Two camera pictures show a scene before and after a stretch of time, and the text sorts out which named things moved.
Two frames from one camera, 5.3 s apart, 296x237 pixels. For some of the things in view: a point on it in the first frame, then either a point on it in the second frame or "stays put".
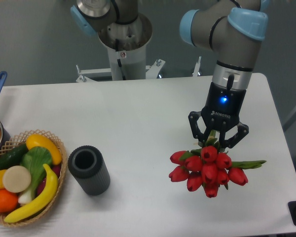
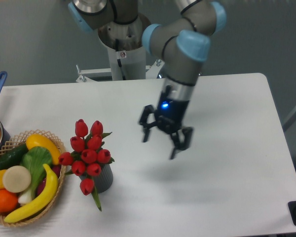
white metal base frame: [90, 75] stays put
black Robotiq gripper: [222, 112] -> [170, 112]
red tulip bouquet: [207, 166] -> [87, 155]
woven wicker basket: [17, 140] stays put
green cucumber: [12, 158] stays put
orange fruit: [3, 201] stays put
